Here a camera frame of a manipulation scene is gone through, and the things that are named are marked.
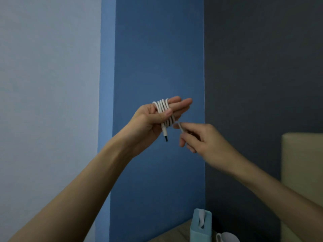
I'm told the white mug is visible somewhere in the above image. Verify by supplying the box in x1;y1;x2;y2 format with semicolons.
216;232;240;242

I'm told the white tissue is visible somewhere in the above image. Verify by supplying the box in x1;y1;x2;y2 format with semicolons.
198;209;206;229

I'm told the white charging cable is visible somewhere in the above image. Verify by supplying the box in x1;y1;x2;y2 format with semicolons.
152;98;186;142

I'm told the light blue tissue box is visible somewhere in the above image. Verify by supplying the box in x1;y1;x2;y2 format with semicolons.
190;209;212;242

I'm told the beige padded headboard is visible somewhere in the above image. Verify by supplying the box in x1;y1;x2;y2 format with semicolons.
281;133;323;242

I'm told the person's right forearm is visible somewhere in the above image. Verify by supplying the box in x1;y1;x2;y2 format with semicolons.
231;159;323;242

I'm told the person's right hand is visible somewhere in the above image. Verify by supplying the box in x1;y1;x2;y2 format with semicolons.
173;123;243;177

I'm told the person's left forearm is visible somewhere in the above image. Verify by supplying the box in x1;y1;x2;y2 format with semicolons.
9;131;134;242

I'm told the person's left hand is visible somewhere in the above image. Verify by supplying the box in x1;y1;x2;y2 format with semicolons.
121;96;193;158

